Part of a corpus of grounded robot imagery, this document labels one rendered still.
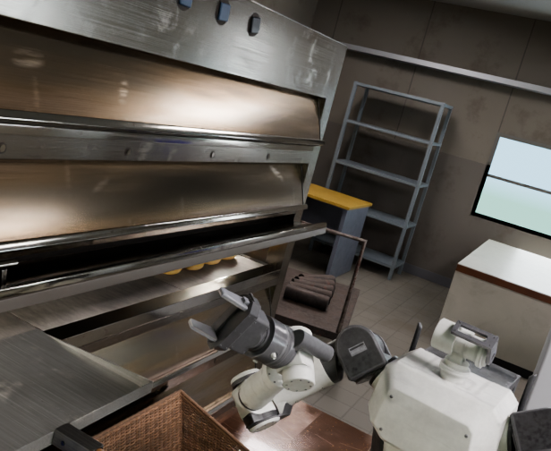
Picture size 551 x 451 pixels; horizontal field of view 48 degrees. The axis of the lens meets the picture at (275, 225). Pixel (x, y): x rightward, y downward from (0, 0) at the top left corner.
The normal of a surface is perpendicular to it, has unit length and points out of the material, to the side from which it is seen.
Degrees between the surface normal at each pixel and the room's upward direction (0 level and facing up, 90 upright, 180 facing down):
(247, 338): 104
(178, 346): 70
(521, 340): 90
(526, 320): 90
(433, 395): 45
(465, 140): 90
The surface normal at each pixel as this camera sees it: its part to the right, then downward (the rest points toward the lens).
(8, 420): 0.25, -0.94
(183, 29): 0.85, 0.32
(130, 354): 0.89, -0.03
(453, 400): -0.22, -0.63
